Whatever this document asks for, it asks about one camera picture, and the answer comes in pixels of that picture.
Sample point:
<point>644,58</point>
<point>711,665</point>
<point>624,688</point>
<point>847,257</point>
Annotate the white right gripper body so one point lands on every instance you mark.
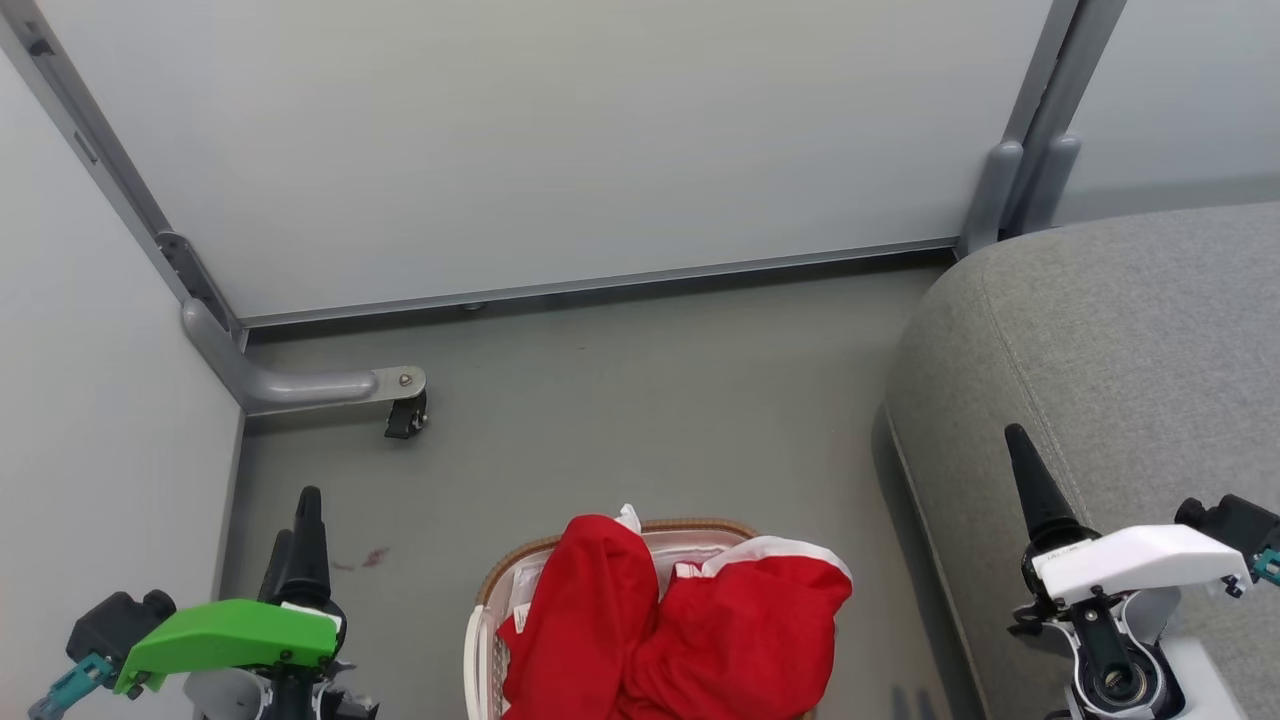
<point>1140,560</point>

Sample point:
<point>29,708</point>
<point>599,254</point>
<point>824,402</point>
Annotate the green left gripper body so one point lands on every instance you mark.
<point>230,632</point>

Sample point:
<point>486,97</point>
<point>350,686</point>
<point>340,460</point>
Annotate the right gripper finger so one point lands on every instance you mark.
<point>1040,495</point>

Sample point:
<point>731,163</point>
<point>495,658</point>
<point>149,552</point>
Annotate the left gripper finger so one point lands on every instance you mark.
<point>308,550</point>
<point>274,565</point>

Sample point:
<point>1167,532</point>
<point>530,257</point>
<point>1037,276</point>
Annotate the red sports jersey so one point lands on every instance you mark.
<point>720,640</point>

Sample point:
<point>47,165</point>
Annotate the grey fabric sofa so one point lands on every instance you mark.
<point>1120,400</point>

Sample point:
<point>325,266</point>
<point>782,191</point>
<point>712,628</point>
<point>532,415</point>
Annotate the black caster wheel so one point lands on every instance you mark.
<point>407,417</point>

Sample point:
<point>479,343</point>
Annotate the white wicker-rimmed laundry basket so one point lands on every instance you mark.
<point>480,650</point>

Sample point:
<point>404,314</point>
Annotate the white cloth in basket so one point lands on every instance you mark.
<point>690,555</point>

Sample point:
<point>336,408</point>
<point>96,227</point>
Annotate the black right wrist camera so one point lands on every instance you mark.
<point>1235,525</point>

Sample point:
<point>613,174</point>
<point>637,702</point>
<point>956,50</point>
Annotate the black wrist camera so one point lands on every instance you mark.
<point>1235,525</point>
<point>115,625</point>

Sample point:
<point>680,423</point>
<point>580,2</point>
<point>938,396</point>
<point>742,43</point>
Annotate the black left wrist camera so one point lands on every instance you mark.
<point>115,625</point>

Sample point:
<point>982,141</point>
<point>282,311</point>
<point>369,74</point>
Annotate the grey partition foot bracket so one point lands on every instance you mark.
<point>290,385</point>

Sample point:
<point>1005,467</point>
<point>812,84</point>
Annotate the grey partition frame post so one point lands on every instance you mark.
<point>1010,160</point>
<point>1065,130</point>
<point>100,150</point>

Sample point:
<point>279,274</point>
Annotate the grey partition bottom rail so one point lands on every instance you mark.
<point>600,285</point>

